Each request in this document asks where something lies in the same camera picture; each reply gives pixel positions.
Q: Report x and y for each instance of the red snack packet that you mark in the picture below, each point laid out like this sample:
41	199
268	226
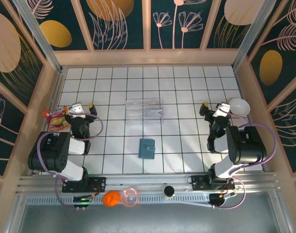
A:
56	120

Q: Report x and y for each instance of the orange toy fruit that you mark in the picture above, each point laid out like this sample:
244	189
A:
111	198

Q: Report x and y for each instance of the aluminium mounting rail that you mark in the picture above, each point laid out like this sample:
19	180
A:
147	180

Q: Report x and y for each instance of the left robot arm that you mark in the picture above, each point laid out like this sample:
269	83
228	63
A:
50	153

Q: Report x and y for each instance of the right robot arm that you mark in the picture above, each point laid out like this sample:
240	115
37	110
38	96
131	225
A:
247	148

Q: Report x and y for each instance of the black round cup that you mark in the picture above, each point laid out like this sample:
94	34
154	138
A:
169	191

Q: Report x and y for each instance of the aluminium frame post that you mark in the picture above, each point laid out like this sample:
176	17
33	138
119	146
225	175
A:
253	34
38	36

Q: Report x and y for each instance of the clear acrylic organizer box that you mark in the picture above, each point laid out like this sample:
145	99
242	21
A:
138	114

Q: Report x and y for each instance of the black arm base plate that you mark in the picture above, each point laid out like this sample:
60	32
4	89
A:
198	182
99	184

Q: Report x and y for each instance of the teal card holder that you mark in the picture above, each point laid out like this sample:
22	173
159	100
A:
146	149

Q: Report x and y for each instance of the white bowl orange outside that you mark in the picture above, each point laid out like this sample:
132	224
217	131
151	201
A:
238	105

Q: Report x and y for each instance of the small black circuit board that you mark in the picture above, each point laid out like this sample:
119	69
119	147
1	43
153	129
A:
82	199
220	197

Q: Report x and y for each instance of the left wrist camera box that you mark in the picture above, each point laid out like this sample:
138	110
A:
77	109

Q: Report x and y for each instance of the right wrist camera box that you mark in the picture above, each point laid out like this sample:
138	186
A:
223	109

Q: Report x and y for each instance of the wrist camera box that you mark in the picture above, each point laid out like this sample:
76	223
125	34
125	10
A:
223	109
77	109

